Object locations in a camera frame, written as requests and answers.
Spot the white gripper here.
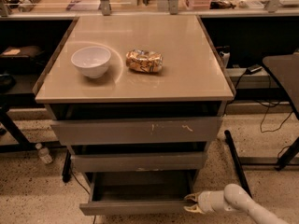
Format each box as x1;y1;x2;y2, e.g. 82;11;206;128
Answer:
184;190;224;214

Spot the grey bottom drawer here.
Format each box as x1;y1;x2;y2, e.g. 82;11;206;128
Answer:
79;170;193;216

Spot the grey drawer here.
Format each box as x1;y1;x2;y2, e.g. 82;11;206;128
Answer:
50;117;222;146
79;170;193;216
71;152;207;173

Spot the grey middle drawer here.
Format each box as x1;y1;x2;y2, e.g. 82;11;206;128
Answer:
71;152;207;173

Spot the grey top drawer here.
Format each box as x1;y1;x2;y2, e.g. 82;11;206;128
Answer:
50;117;222;146

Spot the grey drawer cabinet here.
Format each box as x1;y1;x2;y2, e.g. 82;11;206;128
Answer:
35;15;235;180

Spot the black desk leg right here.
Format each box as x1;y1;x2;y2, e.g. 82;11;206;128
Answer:
224;130;251;196

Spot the black desk leg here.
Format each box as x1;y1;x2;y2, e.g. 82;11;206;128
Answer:
62;151;71;183
224;130;251;196

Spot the black desk leg left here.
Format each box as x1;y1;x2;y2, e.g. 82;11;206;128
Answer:
62;151;71;183

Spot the black power adapter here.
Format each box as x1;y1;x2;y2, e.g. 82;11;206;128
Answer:
246;64;262;75

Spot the crushed gold soda can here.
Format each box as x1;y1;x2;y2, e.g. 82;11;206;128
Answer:
126;49;163;73

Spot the clear plastic water bottle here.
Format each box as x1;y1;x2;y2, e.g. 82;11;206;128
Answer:
36;143;53;164

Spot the dark round table top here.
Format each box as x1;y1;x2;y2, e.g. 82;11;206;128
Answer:
263;52;299;119

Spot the white bowl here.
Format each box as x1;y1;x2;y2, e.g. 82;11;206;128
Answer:
71;46;111;78

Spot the thin black cable right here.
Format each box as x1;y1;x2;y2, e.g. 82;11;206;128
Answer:
255;99;294;133

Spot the black floor cable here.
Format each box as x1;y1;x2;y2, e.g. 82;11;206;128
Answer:
70;168;97;224

